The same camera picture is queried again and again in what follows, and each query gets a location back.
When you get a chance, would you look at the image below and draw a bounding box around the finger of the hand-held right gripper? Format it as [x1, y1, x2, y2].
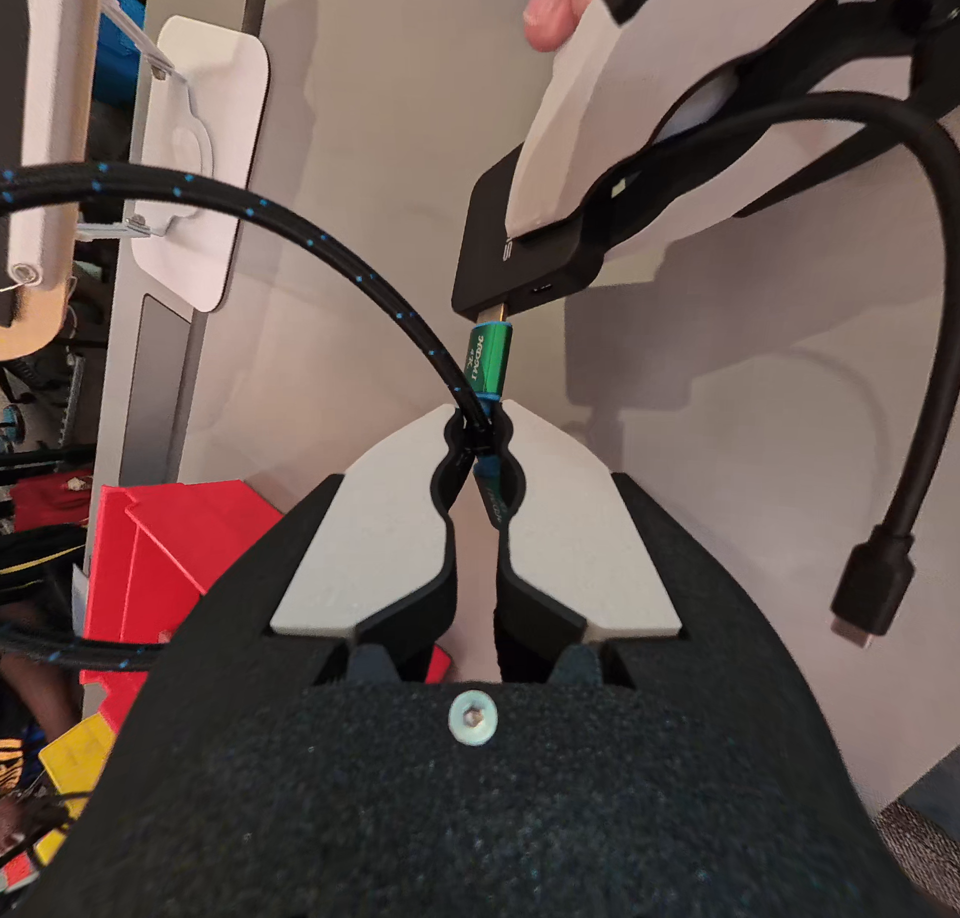
[503, 0, 849, 252]
[597, 4, 960, 262]

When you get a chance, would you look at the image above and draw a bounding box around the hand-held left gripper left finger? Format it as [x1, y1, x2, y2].
[267, 401, 466, 676]

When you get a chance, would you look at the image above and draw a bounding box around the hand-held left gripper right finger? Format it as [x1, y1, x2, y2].
[492, 401, 688, 676]

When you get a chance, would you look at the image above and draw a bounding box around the smooth black hub cable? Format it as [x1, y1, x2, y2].
[600, 91, 960, 649]

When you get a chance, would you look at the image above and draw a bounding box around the black braided cable green plug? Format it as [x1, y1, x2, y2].
[0, 161, 519, 672]

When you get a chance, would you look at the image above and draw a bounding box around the red plastic bin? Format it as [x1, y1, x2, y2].
[75, 476, 451, 739]

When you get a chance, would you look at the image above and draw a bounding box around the yellow plastic bin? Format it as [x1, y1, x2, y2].
[38, 709, 121, 844]

